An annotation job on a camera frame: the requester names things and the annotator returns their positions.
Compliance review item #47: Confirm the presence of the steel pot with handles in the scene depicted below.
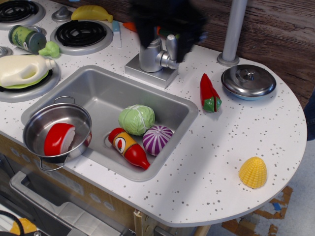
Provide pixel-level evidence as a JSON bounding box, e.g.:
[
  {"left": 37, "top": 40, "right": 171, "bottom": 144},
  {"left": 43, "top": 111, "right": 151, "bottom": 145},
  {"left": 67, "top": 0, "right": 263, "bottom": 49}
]
[{"left": 23, "top": 96, "right": 92, "bottom": 172}]

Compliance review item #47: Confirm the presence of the light green toy plate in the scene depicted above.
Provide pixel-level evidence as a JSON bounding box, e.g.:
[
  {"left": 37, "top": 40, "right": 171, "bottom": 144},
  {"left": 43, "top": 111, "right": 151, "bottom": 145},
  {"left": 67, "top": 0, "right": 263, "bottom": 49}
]
[{"left": 0, "top": 69, "right": 53, "bottom": 89}]

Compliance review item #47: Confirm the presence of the yellow toy on floor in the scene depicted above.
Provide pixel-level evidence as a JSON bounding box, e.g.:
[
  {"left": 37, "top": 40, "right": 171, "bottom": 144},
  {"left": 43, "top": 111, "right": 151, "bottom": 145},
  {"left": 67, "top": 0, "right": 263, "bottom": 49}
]
[{"left": 9, "top": 218, "right": 37, "bottom": 236}]

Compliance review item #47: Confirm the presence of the cream toy milk jug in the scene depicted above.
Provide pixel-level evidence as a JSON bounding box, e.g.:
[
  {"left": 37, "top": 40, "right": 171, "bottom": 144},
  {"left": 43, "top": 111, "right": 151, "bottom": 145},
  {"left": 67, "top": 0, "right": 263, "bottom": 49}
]
[{"left": 0, "top": 55, "right": 57, "bottom": 76}]

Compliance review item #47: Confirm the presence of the orange toy carrot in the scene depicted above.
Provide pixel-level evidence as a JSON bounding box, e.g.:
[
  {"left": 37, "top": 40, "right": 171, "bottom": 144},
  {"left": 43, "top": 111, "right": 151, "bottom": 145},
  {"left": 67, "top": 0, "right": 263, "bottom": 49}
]
[{"left": 122, "top": 22, "right": 178, "bottom": 39}]

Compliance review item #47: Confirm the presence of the silver toy faucet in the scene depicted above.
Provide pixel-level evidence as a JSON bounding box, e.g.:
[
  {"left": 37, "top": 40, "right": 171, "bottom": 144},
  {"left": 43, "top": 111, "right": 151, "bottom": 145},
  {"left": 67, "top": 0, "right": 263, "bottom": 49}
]
[{"left": 125, "top": 34, "right": 179, "bottom": 88}]

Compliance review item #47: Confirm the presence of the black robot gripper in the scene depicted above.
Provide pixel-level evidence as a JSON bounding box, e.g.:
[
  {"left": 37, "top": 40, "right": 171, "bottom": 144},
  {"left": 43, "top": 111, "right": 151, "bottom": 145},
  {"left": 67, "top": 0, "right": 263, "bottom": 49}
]
[{"left": 129, "top": 0, "right": 207, "bottom": 63}]

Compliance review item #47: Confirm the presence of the front left stove burner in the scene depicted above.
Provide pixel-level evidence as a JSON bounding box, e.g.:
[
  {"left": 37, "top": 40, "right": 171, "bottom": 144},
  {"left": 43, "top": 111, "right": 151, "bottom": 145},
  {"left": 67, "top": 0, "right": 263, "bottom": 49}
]
[{"left": 0, "top": 65, "right": 61, "bottom": 103}]

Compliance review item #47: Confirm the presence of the silver knob at left edge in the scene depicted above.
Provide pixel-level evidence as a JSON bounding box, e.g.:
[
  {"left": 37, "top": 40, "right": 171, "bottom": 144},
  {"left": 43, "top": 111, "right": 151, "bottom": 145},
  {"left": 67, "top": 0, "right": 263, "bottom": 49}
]
[{"left": 0, "top": 46, "right": 13, "bottom": 57}]

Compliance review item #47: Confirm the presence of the silver metal post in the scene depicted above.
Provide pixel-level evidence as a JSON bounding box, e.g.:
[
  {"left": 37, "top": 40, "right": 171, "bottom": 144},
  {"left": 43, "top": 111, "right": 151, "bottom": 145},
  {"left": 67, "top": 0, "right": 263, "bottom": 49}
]
[{"left": 217, "top": 0, "right": 248, "bottom": 66}]

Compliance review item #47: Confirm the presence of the green toy cabbage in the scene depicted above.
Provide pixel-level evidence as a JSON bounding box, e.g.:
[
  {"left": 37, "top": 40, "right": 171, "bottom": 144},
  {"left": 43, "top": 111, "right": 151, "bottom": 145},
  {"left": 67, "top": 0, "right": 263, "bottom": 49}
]
[{"left": 118, "top": 104, "right": 155, "bottom": 136}]

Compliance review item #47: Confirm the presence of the steel pot lid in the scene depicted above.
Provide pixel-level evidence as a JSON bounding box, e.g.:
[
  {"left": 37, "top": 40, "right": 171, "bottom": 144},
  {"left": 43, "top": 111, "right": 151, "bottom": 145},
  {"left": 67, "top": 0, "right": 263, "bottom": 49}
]
[{"left": 221, "top": 64, "right": 277, "bottom": 101}]

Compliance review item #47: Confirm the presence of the purple toy onion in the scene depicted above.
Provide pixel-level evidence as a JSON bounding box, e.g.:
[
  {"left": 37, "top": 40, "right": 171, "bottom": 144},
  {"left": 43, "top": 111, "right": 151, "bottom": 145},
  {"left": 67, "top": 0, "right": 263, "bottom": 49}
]
[{"left": 143, "top": 125, "right": 173, "bottom": 156}]

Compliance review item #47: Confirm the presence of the red toy chili pepper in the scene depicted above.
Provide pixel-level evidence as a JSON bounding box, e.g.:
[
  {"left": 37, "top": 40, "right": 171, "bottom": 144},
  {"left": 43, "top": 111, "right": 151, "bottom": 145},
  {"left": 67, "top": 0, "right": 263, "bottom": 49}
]
[{"left": 199, "top": 73, "right": 221, "bottom": 113}]

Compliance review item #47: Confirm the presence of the grey toy sink basin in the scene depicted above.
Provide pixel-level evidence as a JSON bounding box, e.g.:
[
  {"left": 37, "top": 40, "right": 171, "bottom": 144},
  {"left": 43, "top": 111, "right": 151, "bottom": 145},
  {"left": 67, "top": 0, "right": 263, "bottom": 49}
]
[{"left": 21, "top": 65, "right": 198, "bottom": 181}]

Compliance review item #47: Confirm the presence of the green toy broccoli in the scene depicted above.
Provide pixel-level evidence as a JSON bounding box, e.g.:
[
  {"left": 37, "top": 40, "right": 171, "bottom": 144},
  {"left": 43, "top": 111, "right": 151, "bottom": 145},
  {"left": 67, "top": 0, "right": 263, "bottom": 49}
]
[{"left": 38, "top": 41, "right": 60, "bottom": 58}]

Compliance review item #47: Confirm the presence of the yellow toy corn piece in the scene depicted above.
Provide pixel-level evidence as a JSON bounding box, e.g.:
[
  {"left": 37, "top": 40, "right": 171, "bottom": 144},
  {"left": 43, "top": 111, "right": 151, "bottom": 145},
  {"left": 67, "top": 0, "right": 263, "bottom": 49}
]
[{"left": 239, "top": 156, "right": 267, "bottom": 189}]

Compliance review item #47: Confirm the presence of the black coil stove burner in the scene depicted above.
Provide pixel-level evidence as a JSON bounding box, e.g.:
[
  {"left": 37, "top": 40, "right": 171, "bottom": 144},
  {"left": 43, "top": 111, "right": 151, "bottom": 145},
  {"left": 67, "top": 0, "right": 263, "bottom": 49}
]
[{"left": 50, "top": 20, "right": 113, "bottom": 56}]

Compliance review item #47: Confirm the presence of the blue handled toy knife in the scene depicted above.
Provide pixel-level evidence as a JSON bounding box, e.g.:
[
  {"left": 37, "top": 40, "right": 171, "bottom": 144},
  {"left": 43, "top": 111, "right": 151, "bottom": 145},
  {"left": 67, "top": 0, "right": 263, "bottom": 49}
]
[{"left": 112, "top": 20, "right": 122, "bottom": 48}]

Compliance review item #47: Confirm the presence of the yellow toy banana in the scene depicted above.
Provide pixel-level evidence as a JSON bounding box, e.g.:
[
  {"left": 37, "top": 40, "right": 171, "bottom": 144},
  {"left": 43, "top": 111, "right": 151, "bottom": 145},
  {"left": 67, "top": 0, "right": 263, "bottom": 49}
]
[{"left": 71, "top": 5, "right": 113, "bottom": 23}]

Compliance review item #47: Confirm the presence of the silver stove knob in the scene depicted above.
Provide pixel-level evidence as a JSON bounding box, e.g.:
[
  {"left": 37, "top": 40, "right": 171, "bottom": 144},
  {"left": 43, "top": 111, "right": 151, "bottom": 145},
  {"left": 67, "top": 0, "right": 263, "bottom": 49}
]
[{"left": 51, "top": 6, "right": 72, "bottom": 23}]

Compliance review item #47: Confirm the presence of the toy oven door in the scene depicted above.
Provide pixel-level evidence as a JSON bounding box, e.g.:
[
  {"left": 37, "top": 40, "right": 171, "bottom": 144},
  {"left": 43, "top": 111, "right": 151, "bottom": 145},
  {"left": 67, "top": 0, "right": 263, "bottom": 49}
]
[{"left": 10, "top": 171, "right": 135, "bottom": 236}]

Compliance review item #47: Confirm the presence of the green toy can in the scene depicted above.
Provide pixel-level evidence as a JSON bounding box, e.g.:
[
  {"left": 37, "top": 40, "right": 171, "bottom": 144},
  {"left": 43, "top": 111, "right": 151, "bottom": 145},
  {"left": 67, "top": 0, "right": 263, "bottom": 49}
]
[{"left": 8, "top": 25, "right": 47, "bottom": 55}]

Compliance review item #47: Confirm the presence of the red toy ketchup bottle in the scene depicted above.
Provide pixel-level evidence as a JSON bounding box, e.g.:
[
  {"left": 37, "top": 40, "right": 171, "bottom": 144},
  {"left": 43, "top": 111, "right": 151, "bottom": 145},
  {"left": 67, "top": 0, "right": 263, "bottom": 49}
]
[{"left": 108, "top": 127, "right": 150, "bottom": 170}]

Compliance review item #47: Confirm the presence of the back left stove burner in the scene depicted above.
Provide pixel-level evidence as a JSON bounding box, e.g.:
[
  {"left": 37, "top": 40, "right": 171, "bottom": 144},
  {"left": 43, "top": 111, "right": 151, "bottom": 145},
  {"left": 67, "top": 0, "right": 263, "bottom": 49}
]
[{"left": 0, "top": 0, "right": 46, "bottom": 30}]

